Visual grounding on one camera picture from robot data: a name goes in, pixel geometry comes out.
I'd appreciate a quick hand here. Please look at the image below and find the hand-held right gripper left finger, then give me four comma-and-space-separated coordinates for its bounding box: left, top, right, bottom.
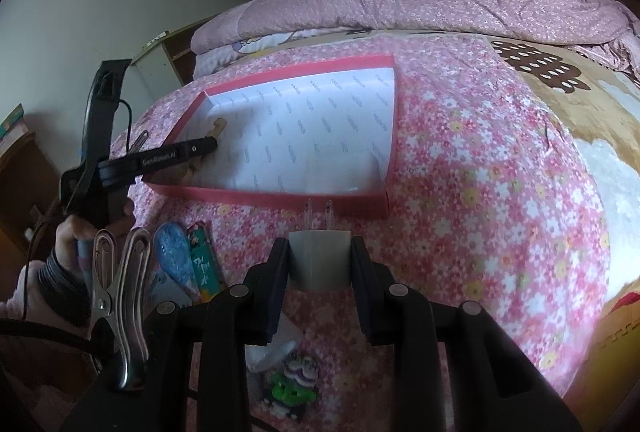
60, 237, 291, 432

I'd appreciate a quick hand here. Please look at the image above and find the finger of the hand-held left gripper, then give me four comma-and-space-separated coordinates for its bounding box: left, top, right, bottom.
130, 137, 220, 176

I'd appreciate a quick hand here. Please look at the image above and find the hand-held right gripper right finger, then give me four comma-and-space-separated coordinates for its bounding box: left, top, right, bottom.
350, 236, 583, 432

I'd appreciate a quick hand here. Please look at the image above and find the white charger plug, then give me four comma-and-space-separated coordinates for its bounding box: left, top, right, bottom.
287, 198, 354, 291

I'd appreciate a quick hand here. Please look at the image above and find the wooden clothespin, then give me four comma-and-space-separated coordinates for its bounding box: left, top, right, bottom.
177, 117, 229, 186

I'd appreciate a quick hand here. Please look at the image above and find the pink cardboard box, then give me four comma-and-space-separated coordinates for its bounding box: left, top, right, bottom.
142, 55, 399, 219

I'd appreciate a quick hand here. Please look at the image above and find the person's left hand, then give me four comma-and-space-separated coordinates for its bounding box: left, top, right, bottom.
54, 206, 137, 274

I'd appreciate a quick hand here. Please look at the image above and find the clear plastic bag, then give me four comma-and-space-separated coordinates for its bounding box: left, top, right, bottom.
245, 311, 306, 374

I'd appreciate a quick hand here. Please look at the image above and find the wooden nightstand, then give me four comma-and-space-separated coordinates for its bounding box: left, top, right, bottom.
0, 132, 66, 263

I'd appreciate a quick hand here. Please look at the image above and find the green snack packet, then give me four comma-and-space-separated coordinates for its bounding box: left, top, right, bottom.
187, 223, 229, 304

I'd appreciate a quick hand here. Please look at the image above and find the white cabinet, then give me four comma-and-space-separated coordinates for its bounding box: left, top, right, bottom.
130, 15, 221, 106

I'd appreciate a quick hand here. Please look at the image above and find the blue oval item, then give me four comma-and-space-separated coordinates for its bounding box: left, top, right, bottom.
152, 222, 201, 301

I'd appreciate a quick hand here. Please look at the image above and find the green and purple toy figure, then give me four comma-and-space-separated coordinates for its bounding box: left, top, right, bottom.
262, 354, 321, 421

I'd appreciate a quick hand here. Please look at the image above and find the steel spring clamp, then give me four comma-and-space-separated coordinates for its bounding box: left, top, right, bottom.
90, 227, 154, 391

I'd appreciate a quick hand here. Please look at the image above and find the stack of books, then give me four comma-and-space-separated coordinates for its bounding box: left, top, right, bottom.
0, 102, 31, 154

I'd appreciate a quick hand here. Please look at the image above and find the pink floral bedsheet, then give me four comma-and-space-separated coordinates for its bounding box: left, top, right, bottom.
107, 30, 615, 432

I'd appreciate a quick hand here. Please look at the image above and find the beige cartoon blanket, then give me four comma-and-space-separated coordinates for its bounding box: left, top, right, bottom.
487, 30, 640, 432

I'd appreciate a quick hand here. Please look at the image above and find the thin black cable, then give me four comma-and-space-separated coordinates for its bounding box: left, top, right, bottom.
119, 98, 135, 155

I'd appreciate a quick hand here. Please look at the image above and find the thick black cable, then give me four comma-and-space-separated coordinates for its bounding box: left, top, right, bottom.
0, 317, 103, 365

